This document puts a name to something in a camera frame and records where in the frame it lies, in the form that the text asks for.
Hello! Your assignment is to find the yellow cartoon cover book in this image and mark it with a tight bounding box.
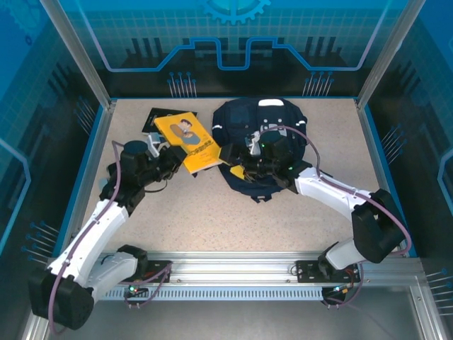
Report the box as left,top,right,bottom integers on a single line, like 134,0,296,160
153,110,223,176

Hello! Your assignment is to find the navy blue backpack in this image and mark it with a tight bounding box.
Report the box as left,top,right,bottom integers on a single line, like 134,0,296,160
211,97,309,203

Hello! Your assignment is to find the black book gold emblem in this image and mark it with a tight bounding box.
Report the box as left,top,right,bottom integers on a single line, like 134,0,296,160
141,107,199,137

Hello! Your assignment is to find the green-lit adapter board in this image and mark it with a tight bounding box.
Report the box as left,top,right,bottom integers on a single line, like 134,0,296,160
123,278,149,298
323,283,355,297

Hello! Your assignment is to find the grey metal front shelf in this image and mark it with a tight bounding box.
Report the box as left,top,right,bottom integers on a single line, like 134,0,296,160
21,275,443,340

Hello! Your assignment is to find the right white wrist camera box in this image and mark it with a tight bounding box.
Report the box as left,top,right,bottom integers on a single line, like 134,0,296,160
246,131,262,156

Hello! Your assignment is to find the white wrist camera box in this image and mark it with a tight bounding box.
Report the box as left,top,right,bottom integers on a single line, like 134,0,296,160
145,131,164,157
246,131,262,156

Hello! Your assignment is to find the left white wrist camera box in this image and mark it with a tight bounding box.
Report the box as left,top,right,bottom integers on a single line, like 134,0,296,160
145,131,164,157

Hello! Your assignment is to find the aluminium mounting rail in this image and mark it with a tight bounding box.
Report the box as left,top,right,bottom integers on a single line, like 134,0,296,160
45,250,424,284

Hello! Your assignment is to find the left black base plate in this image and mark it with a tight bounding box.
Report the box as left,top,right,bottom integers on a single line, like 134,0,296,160
136,260,173,283

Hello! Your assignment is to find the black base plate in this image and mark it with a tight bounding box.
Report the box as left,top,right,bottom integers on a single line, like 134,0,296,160
294,260,362,283
136,260,173,283

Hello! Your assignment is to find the aluminium frame post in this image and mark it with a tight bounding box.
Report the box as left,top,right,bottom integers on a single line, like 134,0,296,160
355,0,430,111
39,0,117,110

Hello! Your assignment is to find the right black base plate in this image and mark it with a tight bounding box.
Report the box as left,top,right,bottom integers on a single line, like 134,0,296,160
294,260,362,283

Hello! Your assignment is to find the slotted grey cable duct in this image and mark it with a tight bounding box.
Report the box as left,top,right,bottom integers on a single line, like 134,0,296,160
95,287,325,302

